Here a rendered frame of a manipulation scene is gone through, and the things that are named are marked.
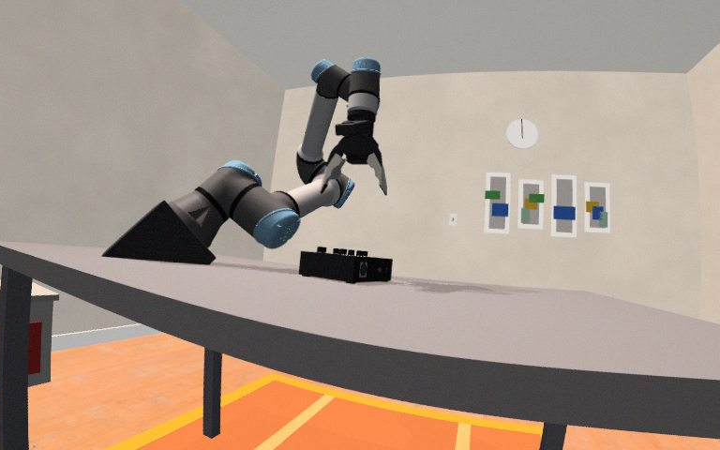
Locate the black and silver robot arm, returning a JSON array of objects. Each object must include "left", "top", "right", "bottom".
[{"left": 168, "top": 57, "right": 381, "bottom": 249}]

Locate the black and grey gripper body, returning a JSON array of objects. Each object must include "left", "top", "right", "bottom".
[{"left": 340, "top": 109, "right": 379, "bottom": 164}]

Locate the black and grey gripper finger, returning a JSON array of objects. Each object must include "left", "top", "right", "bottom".
[
  {"left": 367, "top": 140, "right": 387, "bottom": 195},
  {"left": 320, "top": 141, "right": 346, "bottom": 194}
]

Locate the black lighting desk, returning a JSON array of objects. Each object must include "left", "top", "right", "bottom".
[{"left": 299, "top": 247, "right": 393, "bottom": 284}]

